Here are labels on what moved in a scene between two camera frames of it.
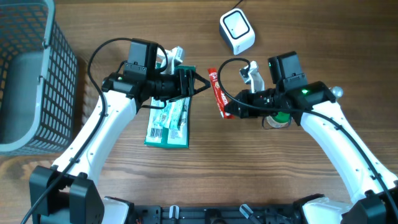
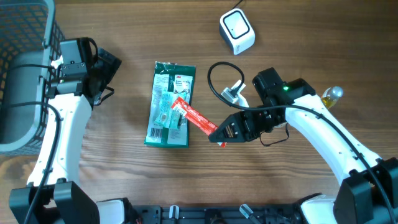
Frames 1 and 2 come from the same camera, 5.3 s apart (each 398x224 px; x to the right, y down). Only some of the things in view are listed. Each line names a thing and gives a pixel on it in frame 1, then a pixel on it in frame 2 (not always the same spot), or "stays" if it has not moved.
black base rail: [226, 214] stays
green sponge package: [170, 127] stays
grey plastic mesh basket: [38, 81] stays
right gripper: [245, 112] → [244, 124]
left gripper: [182, 85] → [107, 70]
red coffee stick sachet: [221, 99] → [197, 120]
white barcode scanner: [236, 28] stays
